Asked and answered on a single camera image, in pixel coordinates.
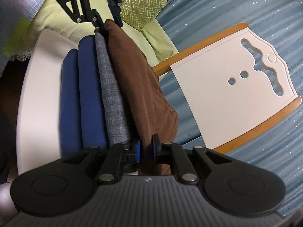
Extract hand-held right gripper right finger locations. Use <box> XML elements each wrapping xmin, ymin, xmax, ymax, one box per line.
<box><xmin>151</xmin><ymin>134</ymin><xmax>231</xmax><ymax>185</ymax></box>

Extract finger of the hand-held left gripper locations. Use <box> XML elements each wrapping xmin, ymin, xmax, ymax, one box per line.
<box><xmin>63</xmin><ymin>0</ymin><xmax>110</xmax><ymax>33</ymax></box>
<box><xmin>104</xmin><ymin>0</ymin><xmax>130</xmax><ymax>27</ymax></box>

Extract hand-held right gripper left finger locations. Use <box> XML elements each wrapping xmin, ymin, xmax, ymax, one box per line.
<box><xmin>62</xmin><ymin>138</ymin><xmax>142</xmax><ymax>185</ymax></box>

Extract brown pants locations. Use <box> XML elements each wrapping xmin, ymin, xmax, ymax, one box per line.
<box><xmin>104</xmin><ymin>19</ymin><xmax>179</xmax><ymax>175</ymax></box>

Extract white wooden chair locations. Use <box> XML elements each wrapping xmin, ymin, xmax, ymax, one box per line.
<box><xmin>16</xmin><ymin>22</ymin><xmax>299</xmax><ymax>185</ymax></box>

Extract green zigzag cushion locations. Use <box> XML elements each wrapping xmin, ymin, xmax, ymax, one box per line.
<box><xmin>119</xmin><ymin>0</ymin><xmax>167</xmax><ymax>30</ymax></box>

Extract sofa with green cover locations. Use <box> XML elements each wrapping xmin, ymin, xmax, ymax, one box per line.
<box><xmin>2</xmin><ymin>0</ymin><xmax>179</xmax><ymax>64</ymax></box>

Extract checked pastel blanket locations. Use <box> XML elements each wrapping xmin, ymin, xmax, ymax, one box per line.
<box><xmin>0</xmin><ymin>0</ymin><xmax>59</xmax><ymax>76</ymax></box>

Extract grey tweed folded garment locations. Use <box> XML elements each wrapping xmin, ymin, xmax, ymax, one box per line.
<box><xmin>95</xmin><ymin>27</ymin><xmax>141</xmax><ymax>175</ymax></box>

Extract dark blue folded garment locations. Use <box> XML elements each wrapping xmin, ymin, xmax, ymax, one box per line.
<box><xmin>78</xmin><ymin>35</ymin><xmax>110</xmax><ymax>148</ymax></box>
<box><xmin>59</xmin><ymin>48</ymin><xmax>83</xmax><ymax>152</ymax></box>

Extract white and wood board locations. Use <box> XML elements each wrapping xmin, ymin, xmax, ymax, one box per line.
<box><xmin>154</xmin><ymin>0</ymin><xmax>303</xmax><ymax>218</ymax></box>

